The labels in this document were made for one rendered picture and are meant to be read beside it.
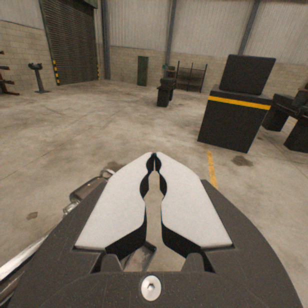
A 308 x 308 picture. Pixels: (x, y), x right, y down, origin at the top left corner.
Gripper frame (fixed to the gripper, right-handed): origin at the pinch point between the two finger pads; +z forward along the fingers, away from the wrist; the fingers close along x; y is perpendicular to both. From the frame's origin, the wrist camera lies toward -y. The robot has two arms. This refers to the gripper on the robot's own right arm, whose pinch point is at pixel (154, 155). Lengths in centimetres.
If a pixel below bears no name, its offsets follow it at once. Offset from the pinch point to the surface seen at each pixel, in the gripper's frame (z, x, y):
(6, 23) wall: 734, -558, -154
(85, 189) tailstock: 37, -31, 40
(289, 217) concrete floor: 125, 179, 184
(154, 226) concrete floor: 99, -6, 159
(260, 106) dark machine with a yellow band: 305, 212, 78
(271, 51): 1179, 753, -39
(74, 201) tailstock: 34, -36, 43
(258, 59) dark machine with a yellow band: 354, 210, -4
